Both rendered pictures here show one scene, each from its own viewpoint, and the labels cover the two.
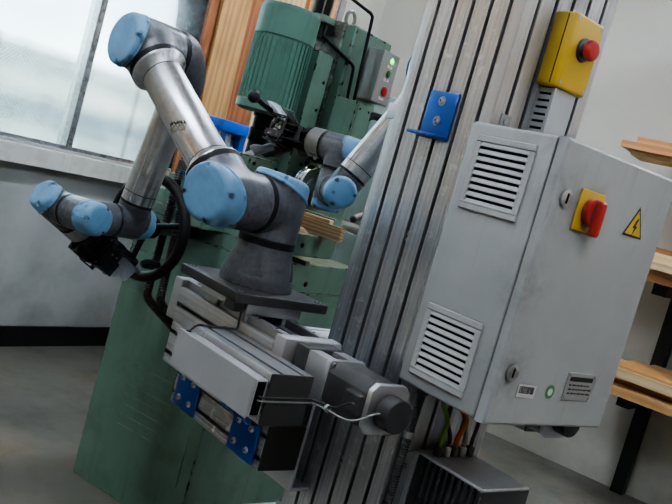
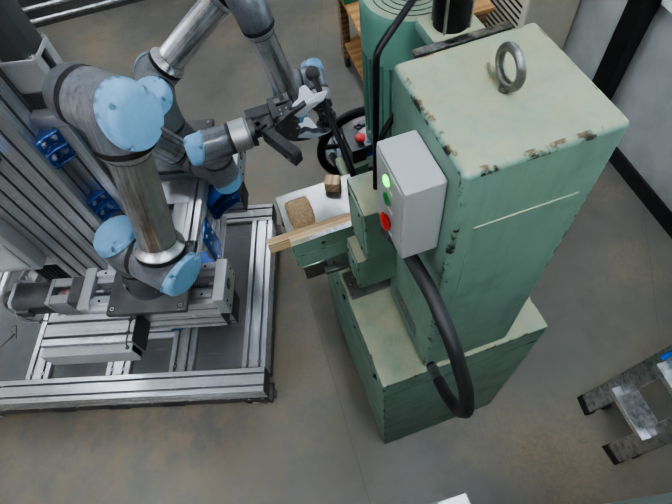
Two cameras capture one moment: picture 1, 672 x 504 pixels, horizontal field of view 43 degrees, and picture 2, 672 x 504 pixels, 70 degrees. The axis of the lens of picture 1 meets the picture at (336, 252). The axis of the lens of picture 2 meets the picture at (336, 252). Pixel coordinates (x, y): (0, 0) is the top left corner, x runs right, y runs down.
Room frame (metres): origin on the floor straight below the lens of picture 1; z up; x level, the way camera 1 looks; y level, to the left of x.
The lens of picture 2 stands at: (2.92, -0.34, 1.96)
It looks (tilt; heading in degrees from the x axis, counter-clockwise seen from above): 59 degrees down; 138
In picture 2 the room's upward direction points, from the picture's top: 10 degrees counter-clockwise
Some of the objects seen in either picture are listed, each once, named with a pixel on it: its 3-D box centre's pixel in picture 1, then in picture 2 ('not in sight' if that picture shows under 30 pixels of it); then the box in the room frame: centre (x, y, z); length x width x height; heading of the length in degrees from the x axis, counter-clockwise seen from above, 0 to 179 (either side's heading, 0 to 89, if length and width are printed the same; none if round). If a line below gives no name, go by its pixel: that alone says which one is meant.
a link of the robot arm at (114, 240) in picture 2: not in sight; (126, 245); (2.04, -0.23, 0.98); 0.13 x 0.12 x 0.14; 10
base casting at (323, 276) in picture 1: (251, 258); (418, 269); (2.60, 0.25, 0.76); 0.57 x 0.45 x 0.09; 148
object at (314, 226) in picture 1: (253, 206); (383, 208); (2.47, 0.27, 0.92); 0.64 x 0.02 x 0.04; 58
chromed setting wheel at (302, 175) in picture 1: (307, 185); not in sight; (2.54, 0.14, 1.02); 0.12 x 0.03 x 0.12; 148
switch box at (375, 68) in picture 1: (378, 77); (408, 197); (2.70, 0.02, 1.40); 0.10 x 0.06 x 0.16; 148
